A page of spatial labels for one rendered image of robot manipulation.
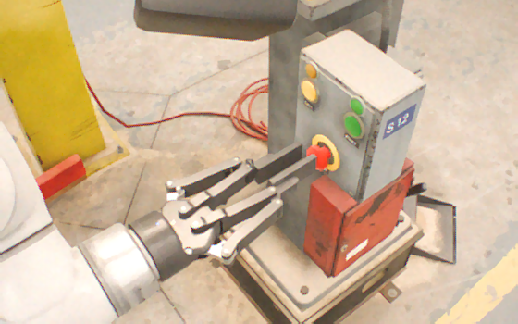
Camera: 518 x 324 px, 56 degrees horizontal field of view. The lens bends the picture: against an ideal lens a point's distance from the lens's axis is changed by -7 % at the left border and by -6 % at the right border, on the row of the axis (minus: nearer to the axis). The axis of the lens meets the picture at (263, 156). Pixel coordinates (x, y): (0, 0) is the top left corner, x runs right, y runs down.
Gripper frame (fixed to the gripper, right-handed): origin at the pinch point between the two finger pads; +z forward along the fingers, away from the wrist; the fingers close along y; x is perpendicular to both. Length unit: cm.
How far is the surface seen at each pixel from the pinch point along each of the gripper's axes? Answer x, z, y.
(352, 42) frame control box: 4.9, 20.0, -9.5
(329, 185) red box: -45, 30, -19
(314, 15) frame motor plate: 3.2, 22.1, -19.9
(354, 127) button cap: 0.3, 11.6, 0.2
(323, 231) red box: -59, 27, -16
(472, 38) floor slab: -107, 197, -77
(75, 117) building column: -82, -1, -119
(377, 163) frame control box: -6.5, 14.6, 3.2
